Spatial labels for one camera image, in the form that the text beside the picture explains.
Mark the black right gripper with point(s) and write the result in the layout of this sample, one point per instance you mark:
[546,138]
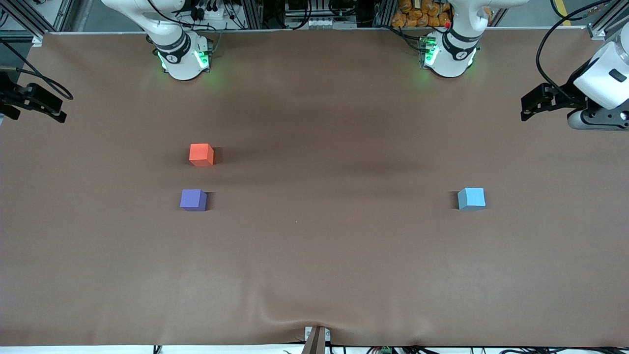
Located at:
[11,94]

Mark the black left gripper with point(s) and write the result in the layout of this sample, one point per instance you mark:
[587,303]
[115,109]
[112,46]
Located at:
[566,96]

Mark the light blue foam block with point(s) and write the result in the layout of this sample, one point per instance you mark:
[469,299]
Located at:
[471,199]

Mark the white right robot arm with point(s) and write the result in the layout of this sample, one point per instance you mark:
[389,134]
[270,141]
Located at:
[182,64]

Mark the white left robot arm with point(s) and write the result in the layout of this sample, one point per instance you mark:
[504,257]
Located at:
[454,59]

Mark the orange foam block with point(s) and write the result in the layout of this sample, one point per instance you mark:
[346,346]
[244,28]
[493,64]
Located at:
[201,155]

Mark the purple foam block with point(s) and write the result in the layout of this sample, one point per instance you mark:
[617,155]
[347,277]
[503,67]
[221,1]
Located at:
[193,200]

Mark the white terminal block row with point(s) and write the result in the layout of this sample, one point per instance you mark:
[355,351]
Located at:
[319,22]

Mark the orange fruit pile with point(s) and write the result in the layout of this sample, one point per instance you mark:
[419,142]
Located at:
[422,14]

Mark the white power strip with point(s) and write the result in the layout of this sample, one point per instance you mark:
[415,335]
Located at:
[214,14]

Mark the brown table mat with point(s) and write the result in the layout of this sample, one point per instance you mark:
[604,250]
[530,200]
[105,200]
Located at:
[314,246]

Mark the green connector plug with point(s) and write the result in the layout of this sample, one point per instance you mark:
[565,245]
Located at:
[385,350]

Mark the aluminium frame profile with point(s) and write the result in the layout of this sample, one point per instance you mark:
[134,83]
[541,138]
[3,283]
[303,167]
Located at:
[607,19]
[27,22]

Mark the camera mount post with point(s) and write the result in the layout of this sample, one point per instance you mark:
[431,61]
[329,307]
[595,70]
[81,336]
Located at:
[317,344]

